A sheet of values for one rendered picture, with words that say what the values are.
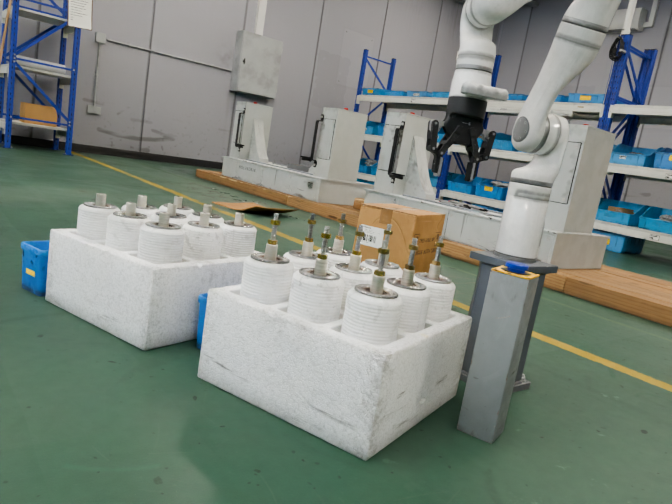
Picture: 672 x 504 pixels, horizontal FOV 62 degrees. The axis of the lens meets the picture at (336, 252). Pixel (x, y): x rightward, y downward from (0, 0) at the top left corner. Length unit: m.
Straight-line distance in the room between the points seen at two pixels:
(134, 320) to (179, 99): 6.42
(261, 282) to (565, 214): 2.19
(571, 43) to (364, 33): 8.02
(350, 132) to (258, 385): 3.51
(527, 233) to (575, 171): 1.74
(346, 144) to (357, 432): 3.59
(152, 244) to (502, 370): 0.75
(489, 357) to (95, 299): 0.86
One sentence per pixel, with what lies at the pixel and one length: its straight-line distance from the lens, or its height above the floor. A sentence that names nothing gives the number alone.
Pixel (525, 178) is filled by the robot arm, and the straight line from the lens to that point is 1.30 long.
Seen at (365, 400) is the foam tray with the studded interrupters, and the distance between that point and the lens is 0.91.
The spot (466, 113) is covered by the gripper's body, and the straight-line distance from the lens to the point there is 1.11.
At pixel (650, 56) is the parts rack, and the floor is 1.87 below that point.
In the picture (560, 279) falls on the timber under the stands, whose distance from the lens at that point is 2.86.
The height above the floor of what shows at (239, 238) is 0.22.
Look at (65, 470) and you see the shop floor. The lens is 0.88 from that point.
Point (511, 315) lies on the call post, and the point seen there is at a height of 0.24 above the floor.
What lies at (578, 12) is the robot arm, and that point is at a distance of 1.28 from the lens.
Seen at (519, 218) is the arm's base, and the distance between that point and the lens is 1.30.
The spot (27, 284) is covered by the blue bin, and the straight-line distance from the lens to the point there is 1.63.
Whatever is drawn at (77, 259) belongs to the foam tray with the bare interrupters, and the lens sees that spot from 1.42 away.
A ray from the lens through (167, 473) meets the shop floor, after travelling 0.87.
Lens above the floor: 0.47
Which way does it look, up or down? 10 degrees down
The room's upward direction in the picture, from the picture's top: 9 degrees clockwise
